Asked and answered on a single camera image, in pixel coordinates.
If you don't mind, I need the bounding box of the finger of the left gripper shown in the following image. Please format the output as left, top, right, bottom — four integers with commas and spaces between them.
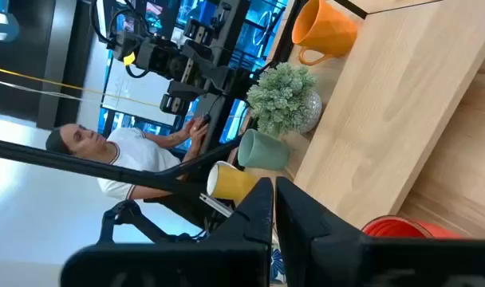
160, 81, 227, 116
182, 18, 231, 81

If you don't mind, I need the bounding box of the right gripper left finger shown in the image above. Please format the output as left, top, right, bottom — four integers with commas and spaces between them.
61, 177, 274, 287

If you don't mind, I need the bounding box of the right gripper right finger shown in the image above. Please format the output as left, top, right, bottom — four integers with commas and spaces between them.
274, 176, 485, 287

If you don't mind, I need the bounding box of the blue floral white mug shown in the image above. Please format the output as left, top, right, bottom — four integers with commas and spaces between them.
269, 238, 286, 285

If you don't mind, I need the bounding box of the yellow mug white interior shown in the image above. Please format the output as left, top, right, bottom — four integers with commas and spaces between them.
206, 160, 260, 202

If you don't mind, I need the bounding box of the sage green mug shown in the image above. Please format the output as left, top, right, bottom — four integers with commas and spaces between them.
237, 128, 291, 172

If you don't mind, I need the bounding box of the orange mug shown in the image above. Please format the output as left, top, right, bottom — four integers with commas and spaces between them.
291, 0, 359, 67

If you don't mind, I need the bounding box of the person's hand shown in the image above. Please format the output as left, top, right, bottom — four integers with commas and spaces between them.
182, 117, 210, 155

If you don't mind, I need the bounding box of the black monitor pink bar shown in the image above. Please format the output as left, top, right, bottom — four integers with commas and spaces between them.
144, 1, 164, 36

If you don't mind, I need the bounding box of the person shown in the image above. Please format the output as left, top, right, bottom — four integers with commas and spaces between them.
45, 118, 211, 202

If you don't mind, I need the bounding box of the faux succulent in white pot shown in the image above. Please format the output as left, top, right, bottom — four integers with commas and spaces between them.
246, 61, 323, 139

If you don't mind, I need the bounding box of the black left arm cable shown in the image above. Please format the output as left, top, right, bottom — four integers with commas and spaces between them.
89, 0, 152, 79

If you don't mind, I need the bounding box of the silver metal bracket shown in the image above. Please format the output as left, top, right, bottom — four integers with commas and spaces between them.
198, 193, 234, 218

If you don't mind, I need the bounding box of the taut yellow cord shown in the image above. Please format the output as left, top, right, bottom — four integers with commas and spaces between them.
0, 65, 160, 109

